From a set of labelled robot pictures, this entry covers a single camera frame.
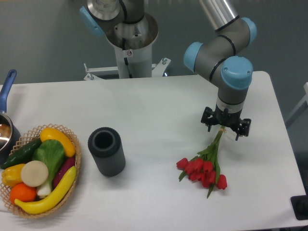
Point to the green cucumber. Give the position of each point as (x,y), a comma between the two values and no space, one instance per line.
(22,155)

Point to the beige round disc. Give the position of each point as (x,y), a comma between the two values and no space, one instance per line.
(34,173)

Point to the green lettuce leaf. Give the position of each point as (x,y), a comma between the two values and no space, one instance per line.
(51,153)

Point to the purple eggplant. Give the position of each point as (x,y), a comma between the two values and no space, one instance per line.
(68,163)

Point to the yellow bell pepper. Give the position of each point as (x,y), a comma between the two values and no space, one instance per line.
(12,175)

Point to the black device at edge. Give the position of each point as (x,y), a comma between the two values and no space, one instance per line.
(300,206)

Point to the blue handled saucepan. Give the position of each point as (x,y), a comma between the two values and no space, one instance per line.
(9,134)

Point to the yellow squash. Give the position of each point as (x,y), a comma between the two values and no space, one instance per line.
(55,134)

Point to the yellow banana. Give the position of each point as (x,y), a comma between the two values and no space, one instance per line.
(54,198)

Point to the white frame at right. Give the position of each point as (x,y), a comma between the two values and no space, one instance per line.
(299,108)

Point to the dark grey ribbed vase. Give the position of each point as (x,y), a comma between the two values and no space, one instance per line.
(106,148)

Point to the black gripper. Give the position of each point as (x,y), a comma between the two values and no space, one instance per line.
(225,118)

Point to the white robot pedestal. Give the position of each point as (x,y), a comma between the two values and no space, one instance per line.
(132,44)

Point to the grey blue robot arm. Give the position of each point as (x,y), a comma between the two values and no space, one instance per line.
(217,62)

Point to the red tulip bouquet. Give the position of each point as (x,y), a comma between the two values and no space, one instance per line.
(204,167)

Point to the orange fruit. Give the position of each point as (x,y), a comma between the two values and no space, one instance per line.
(23,193)

